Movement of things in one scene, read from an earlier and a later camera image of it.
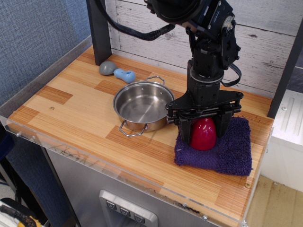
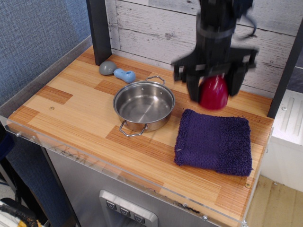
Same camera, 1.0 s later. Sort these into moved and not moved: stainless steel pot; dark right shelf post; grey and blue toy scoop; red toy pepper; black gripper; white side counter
Moved: red toy pepper; black gripper
Not moved: grey and blue toy scoop; white side counter; dark right shelf post; stainless steel pot
